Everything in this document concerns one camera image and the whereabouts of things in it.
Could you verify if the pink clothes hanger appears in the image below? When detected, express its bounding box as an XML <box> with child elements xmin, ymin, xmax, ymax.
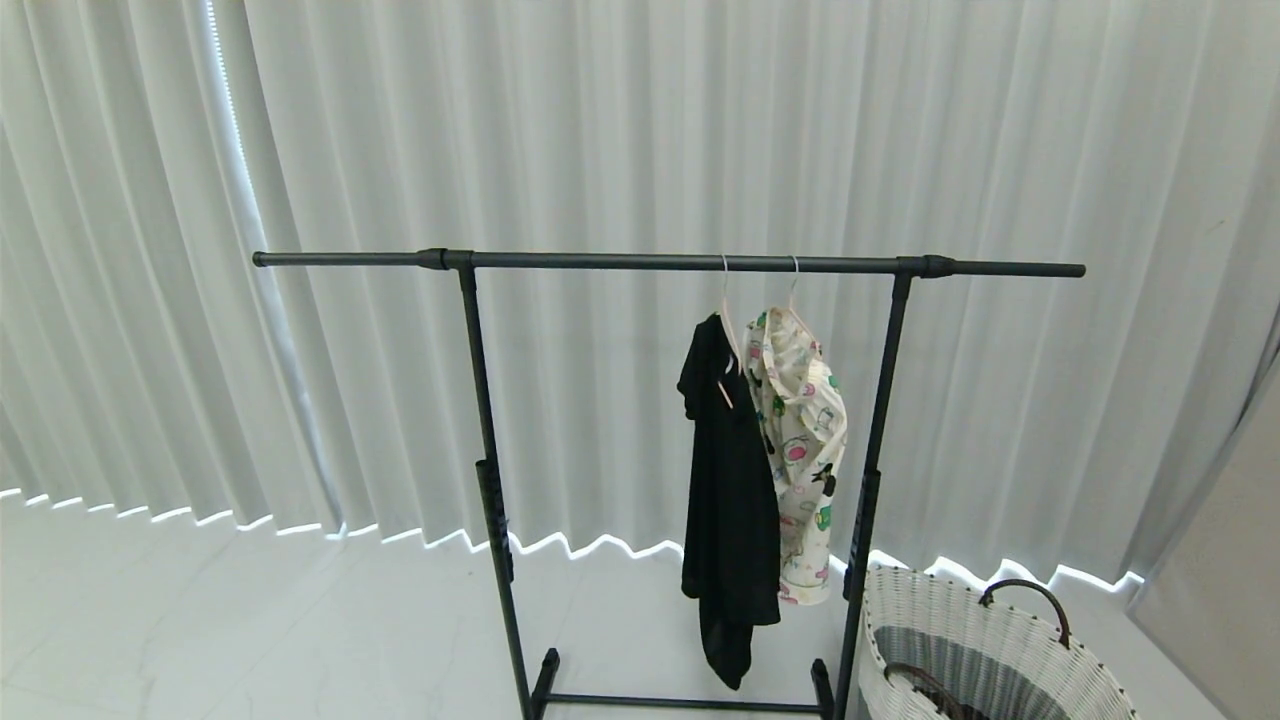
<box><xmin>783</xmin><ymin>255</ymin><xmax>821</xmax><ymax>341</ymax></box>
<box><xmin>715</xmin><ymin>255</ymin><xmax>746</xmax><ymax>411</ymax></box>

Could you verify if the black garment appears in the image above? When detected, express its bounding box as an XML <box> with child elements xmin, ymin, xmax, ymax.
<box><xmin>677</xmin><ymin>313</ymin><xmax>783</xmax><ymax>691</ymax></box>

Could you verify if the cream printed garment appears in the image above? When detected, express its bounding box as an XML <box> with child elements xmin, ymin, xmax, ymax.
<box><xmin>745</xmin><ymin>308</ymin><xmax>849</xmax><ymax>607</ymax></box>

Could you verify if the black clothes rack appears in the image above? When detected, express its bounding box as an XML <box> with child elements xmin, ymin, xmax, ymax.
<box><xmin>252</xmin><ymin>248</ymin><xmax>1087</xmax><ymax>720</ymax></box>

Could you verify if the white laundry basket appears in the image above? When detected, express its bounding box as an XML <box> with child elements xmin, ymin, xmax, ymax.
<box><xmin>858</xmin><ymin>565</ymin><xmax>1139</xmax><ymax>720</ymax></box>

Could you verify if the white curtain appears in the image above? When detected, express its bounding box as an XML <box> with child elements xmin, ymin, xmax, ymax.
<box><xmin>0</xmin><ymin>0</ymin><xmax>1280</xmax><ymax>591</ymax></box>

